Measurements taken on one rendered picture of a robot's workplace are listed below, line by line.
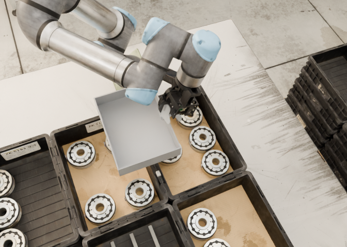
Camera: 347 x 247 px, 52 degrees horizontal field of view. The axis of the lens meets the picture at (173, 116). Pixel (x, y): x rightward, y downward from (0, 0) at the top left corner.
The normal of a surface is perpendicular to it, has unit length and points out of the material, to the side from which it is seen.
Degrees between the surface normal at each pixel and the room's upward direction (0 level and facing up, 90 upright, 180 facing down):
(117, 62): 9
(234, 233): 0
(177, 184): 0
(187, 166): 0
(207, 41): 17
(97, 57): 29
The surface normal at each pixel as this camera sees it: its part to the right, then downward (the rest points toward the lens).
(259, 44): 0.05, -0.51
